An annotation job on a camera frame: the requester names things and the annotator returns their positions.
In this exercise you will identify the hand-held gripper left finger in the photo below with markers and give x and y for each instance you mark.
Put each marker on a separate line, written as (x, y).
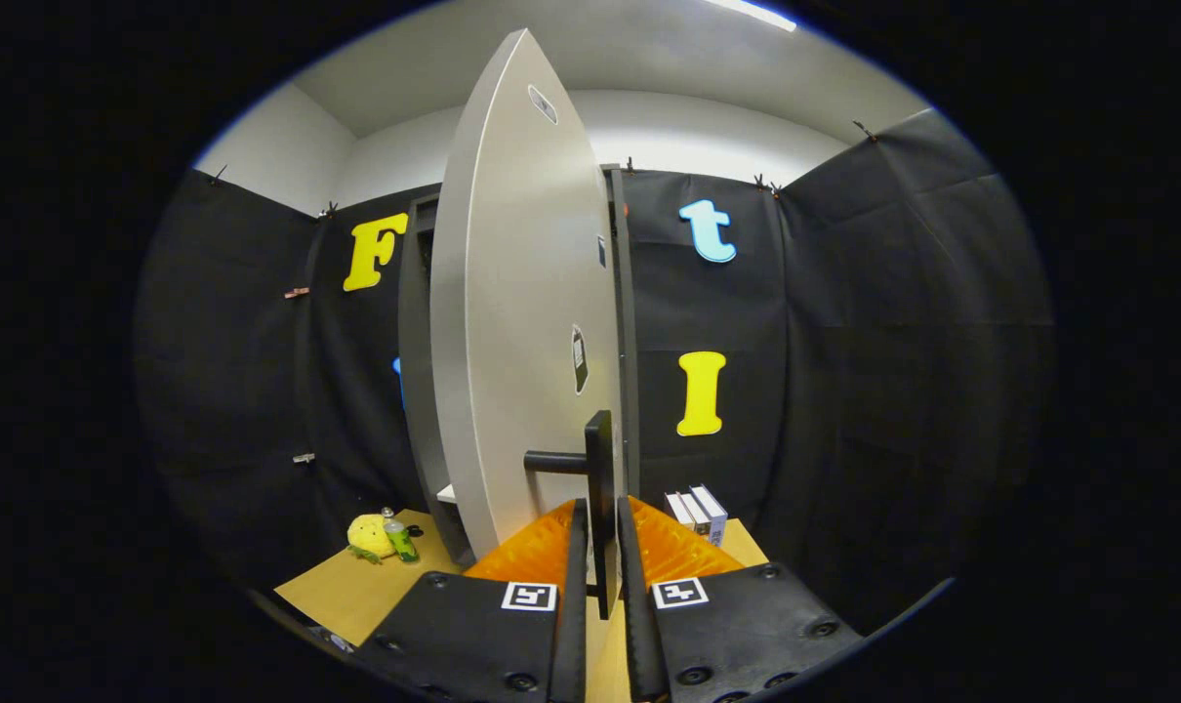
(473, 635)

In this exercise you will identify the beige shoe cabinet door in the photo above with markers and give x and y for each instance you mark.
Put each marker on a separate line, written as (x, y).
(522, 293)

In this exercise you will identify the yellow plush toy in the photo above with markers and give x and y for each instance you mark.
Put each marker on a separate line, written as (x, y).
(368, 537)

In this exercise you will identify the long ceiling light strip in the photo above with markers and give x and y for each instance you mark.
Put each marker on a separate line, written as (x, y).
(752, 13)

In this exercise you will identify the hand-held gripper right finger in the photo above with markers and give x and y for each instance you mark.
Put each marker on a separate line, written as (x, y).
(747, 635)

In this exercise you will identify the grey shoe cabinet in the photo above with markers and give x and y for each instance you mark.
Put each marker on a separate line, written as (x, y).
(412, 391)

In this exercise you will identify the black backdrop cloth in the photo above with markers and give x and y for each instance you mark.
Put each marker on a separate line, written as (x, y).
(893, 391)

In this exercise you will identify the green bottle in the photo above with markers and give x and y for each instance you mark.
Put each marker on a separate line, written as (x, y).
(401, 542)

